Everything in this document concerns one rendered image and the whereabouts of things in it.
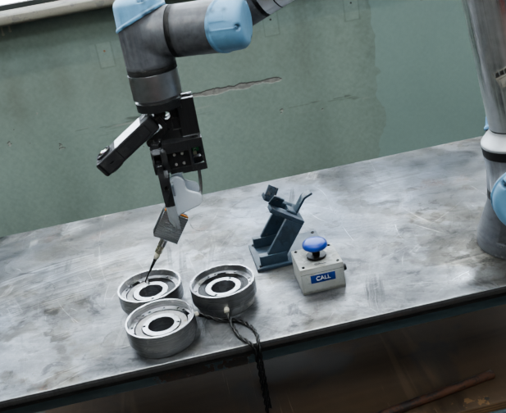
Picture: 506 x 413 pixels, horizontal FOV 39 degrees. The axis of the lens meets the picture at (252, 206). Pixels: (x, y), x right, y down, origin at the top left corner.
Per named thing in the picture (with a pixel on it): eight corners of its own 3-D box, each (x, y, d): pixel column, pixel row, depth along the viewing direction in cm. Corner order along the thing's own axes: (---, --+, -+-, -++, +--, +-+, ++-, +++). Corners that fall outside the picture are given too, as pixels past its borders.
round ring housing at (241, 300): (193, 291, 119) (189, 270, 117) (254, 279, 119) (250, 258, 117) (195, 325, 109) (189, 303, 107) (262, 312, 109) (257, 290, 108)
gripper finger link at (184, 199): (209, 228, 112) (197, 173, 109) (172, 236, 111) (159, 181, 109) (207, 222, 115) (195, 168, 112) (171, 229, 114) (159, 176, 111)
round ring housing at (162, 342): (147, 371, 100) (140, 347, 99) (120, 339, 109) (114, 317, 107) (211, 340, 105) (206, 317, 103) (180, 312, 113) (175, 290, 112)
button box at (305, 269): (303, 295, 112) (299, 269, 110) (294, 274, 118) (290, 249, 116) (353, 284, 113) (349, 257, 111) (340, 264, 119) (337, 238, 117)
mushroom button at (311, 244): (308, 275, 112) (304, 247, 110) (303, 264, 116) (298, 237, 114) (332, 270, 113) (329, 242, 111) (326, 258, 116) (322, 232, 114)
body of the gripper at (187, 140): (208, 173, 109) (193, 97, 104) (153, 184, 108) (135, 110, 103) (203, 157, 116) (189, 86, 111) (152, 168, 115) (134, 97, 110)
